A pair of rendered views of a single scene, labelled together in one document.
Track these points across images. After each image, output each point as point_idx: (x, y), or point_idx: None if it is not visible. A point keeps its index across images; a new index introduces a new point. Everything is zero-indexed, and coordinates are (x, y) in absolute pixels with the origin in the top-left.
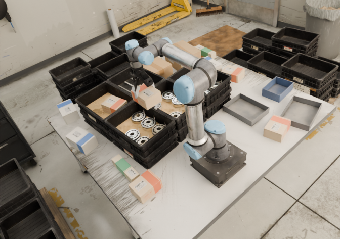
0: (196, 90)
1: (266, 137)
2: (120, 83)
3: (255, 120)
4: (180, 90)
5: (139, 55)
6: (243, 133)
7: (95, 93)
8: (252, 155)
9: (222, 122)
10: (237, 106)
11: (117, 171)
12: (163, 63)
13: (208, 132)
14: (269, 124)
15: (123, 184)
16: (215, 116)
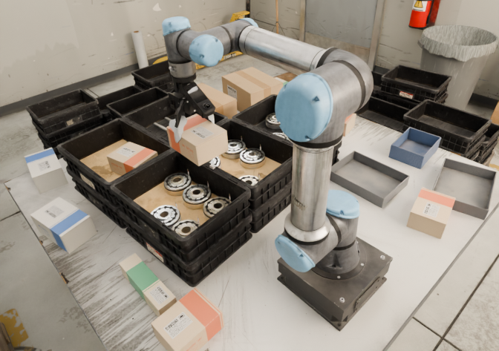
0: (336, 109)
1: (413, 228)
2: (146, 125)
3: (388, 197)
4: (295, 107)
5: (193, 42)
6: (368, 220)
7: (99, 139)
8: (394, 262)
9: None
10: (350, 173)
11: (129, 288)
12: (221, 97)
13: (328, 214)
14: (419, 205)
15: (141, 318)
16: None
